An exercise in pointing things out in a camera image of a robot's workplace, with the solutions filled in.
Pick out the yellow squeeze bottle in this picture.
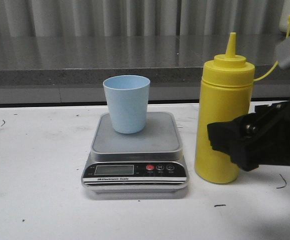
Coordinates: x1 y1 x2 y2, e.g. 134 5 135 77
194 33 256 184

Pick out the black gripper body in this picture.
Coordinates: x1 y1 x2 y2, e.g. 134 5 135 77
207 98 290 172

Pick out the light blue plastic cup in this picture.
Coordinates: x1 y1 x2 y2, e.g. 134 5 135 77
103 75 151 134

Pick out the silver electronic kitchen scale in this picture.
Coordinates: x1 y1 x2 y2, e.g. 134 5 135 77
81 111 190 200

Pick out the grey pleated curtain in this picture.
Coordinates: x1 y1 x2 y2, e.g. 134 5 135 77
0 0 290 37

